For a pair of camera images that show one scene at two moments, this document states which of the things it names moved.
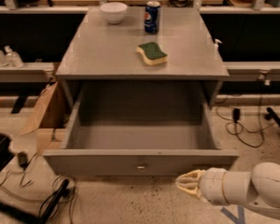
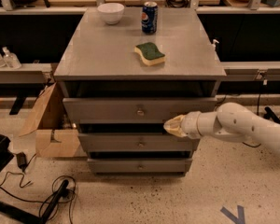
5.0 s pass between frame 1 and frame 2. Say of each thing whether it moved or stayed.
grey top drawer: moved
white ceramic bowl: stayed
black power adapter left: stayed
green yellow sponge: stayed
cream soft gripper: moved
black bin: stayed
